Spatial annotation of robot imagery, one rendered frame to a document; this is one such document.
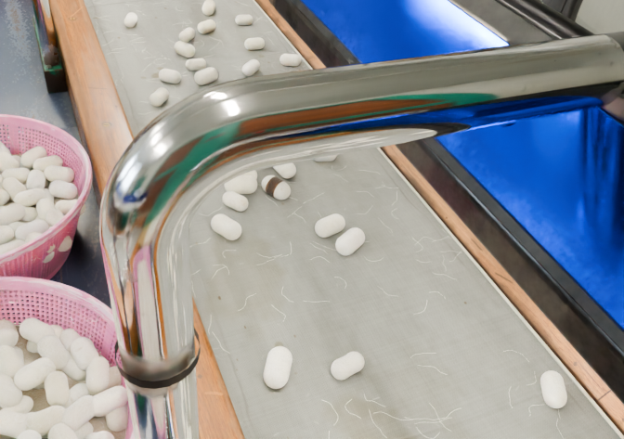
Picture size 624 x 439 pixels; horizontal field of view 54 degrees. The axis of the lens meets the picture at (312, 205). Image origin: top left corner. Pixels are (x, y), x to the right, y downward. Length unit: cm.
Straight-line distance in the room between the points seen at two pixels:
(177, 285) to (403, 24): 17
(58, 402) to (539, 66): 46
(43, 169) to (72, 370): 29
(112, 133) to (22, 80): 35
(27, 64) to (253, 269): 65
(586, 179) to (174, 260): 13
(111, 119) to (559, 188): 65
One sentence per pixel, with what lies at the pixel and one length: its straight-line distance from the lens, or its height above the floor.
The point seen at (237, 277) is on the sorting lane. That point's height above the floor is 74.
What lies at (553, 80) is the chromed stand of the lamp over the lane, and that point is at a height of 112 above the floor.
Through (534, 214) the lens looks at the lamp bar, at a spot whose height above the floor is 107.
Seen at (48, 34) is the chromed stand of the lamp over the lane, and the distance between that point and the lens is 103.
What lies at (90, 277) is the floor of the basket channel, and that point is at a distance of 73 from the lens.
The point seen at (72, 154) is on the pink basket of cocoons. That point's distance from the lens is 77.
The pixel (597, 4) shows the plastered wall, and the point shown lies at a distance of 306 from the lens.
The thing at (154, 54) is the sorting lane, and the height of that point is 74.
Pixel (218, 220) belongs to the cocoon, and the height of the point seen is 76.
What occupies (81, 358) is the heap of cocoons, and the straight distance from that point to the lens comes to 57.
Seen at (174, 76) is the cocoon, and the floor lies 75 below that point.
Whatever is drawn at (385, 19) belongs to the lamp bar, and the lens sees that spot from 31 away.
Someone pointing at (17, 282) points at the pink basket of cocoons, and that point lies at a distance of 61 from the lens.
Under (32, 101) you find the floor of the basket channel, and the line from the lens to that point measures 104.
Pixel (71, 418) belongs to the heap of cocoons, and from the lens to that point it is 54.
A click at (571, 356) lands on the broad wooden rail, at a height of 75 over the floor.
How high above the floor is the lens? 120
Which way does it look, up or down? 40 degrees down
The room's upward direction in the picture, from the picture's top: 7 degrees clockwise
